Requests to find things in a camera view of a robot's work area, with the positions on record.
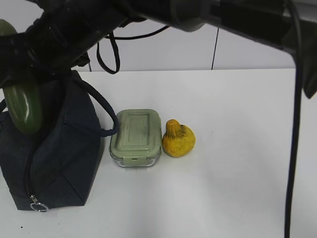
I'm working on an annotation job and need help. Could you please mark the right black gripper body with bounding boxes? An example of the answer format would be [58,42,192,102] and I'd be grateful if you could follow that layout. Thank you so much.
[0,12,90,88]

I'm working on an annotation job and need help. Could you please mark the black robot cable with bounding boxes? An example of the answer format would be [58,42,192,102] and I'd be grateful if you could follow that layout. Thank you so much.
[283,0,307,238]

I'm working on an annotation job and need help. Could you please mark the green lidded glass container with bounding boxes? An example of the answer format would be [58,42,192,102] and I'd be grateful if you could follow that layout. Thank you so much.
[109,109,162,167]

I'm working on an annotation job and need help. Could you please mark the green toy cucumber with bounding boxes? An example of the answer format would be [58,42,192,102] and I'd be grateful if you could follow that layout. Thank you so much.
[0,19,43,135]

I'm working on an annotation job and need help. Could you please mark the dark navy fabric lunch bag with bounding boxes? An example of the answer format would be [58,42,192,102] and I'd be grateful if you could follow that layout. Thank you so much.
[0,69,120,213]

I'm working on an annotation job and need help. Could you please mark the yellow toy squash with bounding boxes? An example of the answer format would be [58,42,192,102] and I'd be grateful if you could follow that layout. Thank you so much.
[162,119,196,158]

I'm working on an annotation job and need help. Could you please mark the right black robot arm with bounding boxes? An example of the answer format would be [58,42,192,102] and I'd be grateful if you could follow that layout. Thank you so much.
[0,0,317,98]

